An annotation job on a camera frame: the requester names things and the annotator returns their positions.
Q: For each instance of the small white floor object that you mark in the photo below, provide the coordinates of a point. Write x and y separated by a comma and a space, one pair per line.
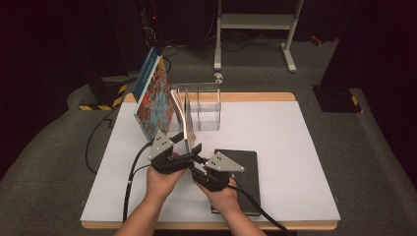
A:
218, 78

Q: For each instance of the small red floor object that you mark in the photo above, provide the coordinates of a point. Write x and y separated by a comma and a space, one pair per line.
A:
315, 40

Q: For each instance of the clear acrylic book rack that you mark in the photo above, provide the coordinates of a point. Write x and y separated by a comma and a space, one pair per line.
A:
206, 108

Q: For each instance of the purple paperback book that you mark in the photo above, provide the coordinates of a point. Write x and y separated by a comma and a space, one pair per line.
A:
185, 118

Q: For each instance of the person's left hand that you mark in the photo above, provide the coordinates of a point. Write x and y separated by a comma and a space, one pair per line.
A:
164, 183

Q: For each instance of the black yellow-striped post base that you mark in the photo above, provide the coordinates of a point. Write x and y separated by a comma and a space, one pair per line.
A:
337, 101
105, 95

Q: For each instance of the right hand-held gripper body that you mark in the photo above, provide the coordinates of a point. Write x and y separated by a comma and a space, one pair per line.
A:
219, 173

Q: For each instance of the black hardcover notebook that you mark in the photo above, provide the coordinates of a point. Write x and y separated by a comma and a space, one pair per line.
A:
250, 190

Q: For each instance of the person's right hand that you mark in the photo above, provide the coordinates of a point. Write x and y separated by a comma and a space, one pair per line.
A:
221, 200

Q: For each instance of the dark blue picture book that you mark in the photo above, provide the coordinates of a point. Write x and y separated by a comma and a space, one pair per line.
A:
146, 72

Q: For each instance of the white metal stand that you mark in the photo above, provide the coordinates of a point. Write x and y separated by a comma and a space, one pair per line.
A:
255, 21

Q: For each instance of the green and sky-blue picture book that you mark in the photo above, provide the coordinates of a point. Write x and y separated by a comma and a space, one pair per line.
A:
155, 105

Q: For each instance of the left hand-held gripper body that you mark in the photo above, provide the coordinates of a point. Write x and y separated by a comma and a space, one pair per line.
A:
164, 157

